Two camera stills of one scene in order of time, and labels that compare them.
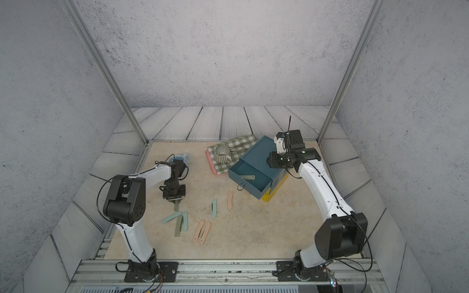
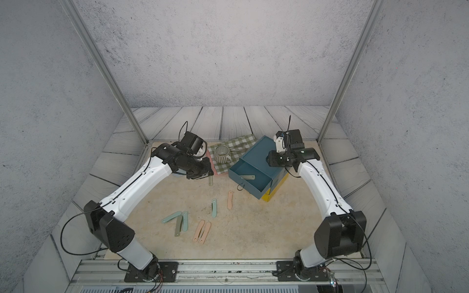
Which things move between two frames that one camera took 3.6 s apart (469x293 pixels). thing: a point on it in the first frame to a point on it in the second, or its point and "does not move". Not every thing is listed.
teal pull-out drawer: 250,179 does not move
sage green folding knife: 248,177 does not move
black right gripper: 273,156 does not move
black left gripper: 168,196 to 207,171
